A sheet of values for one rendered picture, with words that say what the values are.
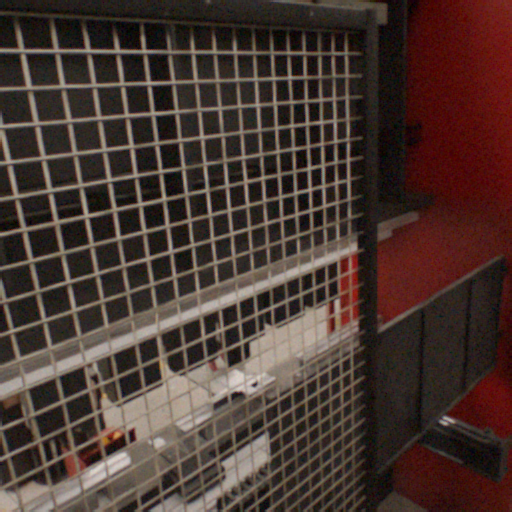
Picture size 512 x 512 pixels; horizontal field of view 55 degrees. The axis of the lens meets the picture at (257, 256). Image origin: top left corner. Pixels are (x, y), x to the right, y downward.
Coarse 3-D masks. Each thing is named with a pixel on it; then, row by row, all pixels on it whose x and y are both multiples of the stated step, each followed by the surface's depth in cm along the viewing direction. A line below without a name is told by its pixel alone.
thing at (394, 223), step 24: (408, 216) 173; (336, 240) 151; (288, 264) 135; (240, 288) 124; (168, 312) 110; (96, 336) 99; (120, 336) 103; (24, 360) 90; (48, 360) 94; (0, 384) 88
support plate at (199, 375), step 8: (216, 360) 182; (200, 368) 177; (240, 368) 175; (248, 368) 175; (184, 376) 174; (192, 376) 172; (200, 376) 172; (248, 376) 170; (216, 384) 166; (224, 384) 166; (216, 392) 162
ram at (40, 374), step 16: (336, 256) 183; (288, 272) 166; (256, 288) 157; (208, 304) 145; (176, 320) 138; (128, 336) 128; (144, 336) 131; (96, 352) 123; (48, 368) 115; (64, 368) 118; (16, 384) 110
